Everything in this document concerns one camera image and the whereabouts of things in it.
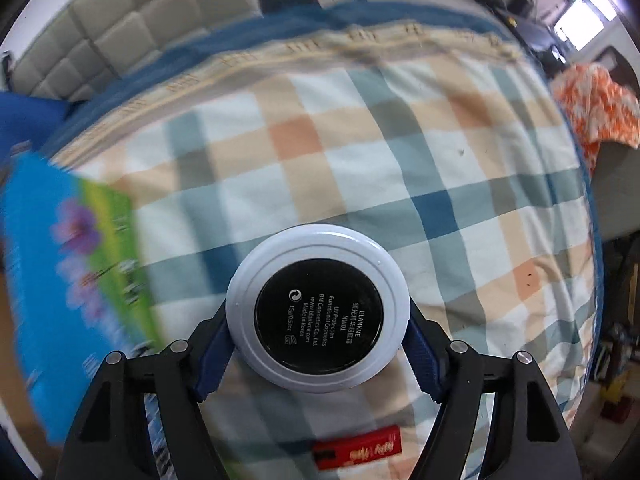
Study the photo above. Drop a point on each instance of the red small packet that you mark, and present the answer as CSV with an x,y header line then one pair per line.
x,y
357,450

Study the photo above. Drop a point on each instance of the white compact case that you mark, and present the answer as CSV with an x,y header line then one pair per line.
x,y
318,308

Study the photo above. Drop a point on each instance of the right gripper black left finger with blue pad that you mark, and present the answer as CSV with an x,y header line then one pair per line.
x,y
109,437

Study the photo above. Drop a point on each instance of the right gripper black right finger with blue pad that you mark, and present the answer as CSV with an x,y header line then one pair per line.
x,y
526,434

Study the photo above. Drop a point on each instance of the orange white patterned cloth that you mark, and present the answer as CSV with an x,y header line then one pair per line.
x,y
599,109

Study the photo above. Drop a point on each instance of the brown cardboard box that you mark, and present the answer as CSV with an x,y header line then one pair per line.
x,y
76,286

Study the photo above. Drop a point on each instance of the grey tufted headboard cushion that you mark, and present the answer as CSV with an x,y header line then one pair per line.
x,y
90,43

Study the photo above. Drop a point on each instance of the plaid checkered bed sheet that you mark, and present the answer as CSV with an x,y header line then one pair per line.
x,y
426,130

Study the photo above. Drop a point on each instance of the blue foam mat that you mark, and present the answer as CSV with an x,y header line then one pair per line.
x,y
28,119

